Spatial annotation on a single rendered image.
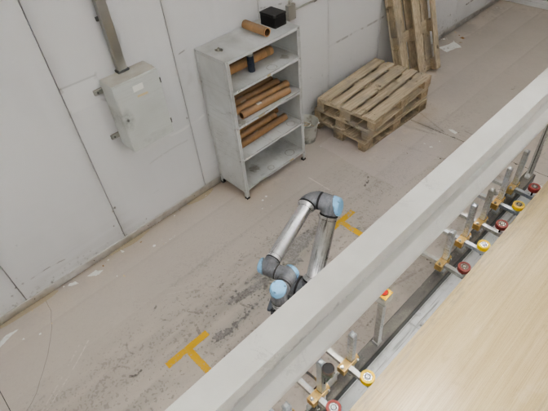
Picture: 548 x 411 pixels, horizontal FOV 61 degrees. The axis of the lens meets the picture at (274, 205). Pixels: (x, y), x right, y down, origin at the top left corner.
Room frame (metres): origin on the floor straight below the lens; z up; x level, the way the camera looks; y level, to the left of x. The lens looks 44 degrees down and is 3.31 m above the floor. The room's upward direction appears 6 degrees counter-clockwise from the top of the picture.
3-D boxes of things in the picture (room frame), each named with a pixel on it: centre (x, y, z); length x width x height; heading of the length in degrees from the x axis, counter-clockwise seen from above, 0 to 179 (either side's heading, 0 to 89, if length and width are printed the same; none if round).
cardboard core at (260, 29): (4.11, -0.01, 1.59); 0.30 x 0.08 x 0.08; 40
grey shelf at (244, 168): (4.03, 0.07, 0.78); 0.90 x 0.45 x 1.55; 130
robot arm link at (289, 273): (1.57, -0.03, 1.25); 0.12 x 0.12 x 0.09; 57
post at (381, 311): (1.42, -0.54, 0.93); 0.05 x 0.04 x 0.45; 130
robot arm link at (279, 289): (1.47, 0.03, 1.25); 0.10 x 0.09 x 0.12; 147
